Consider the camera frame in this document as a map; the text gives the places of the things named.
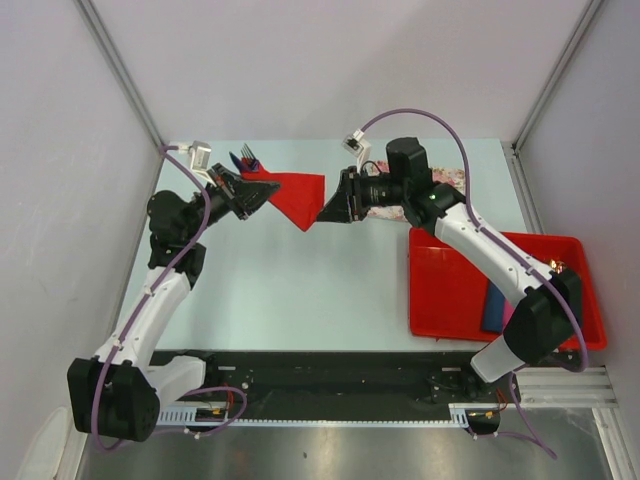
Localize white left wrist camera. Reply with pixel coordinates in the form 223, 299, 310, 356
177, 141, 212, 187

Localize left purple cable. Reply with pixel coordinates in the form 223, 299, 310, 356
92, 143, 250, 452

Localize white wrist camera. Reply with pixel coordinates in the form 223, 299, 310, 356
177, 141, 212, 187
342, 129, 371, 169

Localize floral cloth mat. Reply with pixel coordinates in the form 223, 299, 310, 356
367, 159, 470, 222

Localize iridescent spoon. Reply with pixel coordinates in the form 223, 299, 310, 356
548, 259, 568, 274

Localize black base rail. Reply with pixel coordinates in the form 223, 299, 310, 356
164, 349, 522, 421

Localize blue napkin roll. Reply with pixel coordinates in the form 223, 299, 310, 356
481, 283, 506, 334

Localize red plastic bin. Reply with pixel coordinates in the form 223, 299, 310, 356
408, 228, 608, 351

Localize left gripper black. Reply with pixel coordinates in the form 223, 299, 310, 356
183, 163, 280, 241

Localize pink napkin roll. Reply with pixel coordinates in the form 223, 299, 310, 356
502, 301, 514, 326

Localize red paper napkin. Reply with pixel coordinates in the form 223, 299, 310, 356
234, 157, 326, 232

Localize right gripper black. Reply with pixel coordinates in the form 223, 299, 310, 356
316, 166, 408, 224

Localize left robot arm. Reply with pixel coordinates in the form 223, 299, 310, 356
67, 164, 280, 442

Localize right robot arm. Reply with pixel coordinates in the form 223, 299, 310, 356
316, 131, 582, 401

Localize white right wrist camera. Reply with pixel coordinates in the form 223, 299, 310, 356
342, 129, 371, 169

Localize purple cable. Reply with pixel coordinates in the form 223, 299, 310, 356
92, 143, 250, 452
360, 107, 590, 460

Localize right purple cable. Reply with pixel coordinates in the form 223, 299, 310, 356
360, 107, 590, 460

